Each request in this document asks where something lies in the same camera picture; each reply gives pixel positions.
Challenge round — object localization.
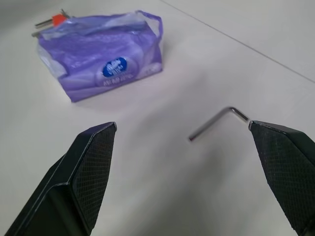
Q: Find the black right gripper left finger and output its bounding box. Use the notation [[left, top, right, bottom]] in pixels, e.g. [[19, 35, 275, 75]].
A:
[[0, 121, 118, 236]]

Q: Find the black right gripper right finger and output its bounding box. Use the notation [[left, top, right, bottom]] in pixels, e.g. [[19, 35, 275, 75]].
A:
[[249, 120, 315, 236]]

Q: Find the thin dark metal rod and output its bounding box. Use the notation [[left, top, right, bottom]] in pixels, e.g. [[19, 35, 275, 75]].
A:
[[34, 19, 55, 28]]

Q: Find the red block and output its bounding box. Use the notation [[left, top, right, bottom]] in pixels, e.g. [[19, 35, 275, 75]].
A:
[[52, 14, 67, 26]]

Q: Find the purple tissue pack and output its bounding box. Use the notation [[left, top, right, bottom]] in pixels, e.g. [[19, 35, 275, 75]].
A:
[[36, 9, 164, 104]]

